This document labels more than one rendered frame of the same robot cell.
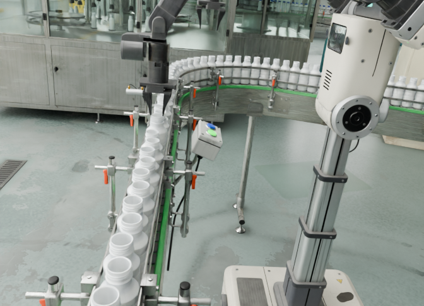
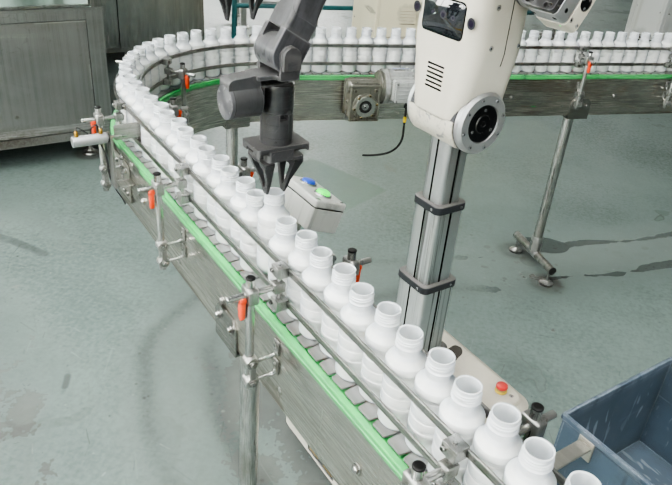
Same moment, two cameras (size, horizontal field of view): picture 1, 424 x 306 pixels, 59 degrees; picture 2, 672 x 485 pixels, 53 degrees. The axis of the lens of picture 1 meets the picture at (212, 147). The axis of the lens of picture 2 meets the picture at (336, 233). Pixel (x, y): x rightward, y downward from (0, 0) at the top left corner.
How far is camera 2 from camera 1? 65 cm
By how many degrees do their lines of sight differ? 28
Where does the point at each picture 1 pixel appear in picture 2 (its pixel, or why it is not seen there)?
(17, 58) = not seen: outside the picture
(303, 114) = (314, 109)
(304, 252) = (421, 315)
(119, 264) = (494, 412)
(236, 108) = (208, 120)
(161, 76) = (288, 133)
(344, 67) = (468, 60)
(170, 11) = (303, 34)
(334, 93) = (455, 96)
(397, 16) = not seen: outside the picture
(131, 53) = (248, 109)
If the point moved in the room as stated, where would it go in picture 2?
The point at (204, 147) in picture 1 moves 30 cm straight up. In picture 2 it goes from (323, 217) to (334, 74)
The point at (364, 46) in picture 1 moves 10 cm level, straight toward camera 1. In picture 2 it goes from (493, 29) to (509, 40)
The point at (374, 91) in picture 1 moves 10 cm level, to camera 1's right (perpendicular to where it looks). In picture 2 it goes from (500, 85) to (531, 82)
